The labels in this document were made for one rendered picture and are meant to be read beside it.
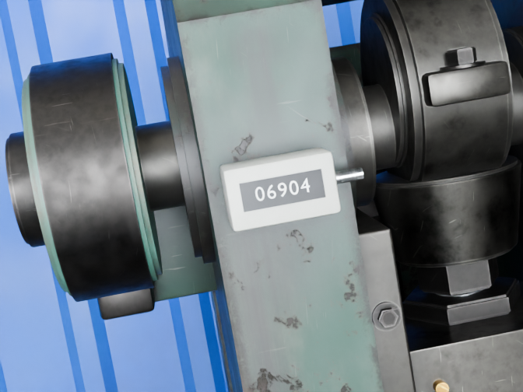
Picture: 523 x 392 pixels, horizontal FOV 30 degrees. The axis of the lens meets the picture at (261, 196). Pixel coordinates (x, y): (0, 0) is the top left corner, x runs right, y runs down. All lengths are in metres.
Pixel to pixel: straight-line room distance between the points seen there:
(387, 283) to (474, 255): 0.11
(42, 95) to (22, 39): 1.17
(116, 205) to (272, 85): 0.14
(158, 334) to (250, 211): 1.36
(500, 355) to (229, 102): 0.28
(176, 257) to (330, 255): 0.25
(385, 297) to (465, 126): 0.14
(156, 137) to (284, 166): 0.17
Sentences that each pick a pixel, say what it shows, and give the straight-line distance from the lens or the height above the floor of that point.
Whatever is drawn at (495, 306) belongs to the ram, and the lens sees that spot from 0.79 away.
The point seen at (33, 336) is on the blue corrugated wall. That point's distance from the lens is 1.97.
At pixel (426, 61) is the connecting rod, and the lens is 0.71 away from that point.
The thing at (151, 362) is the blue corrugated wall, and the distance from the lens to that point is 1.97.
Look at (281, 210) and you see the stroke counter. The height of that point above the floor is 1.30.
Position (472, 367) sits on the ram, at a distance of 0.75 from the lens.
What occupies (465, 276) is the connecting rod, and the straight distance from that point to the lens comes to 0.79.
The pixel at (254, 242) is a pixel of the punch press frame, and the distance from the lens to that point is 0.65.
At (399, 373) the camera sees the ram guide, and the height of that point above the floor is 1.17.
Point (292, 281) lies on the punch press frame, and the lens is 0.66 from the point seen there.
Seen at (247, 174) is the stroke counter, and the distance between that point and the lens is 0.60.
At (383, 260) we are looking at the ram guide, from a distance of 0.68.
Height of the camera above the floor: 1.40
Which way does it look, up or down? 8 degrees down
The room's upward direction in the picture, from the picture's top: 10 degrees counter-clockwise
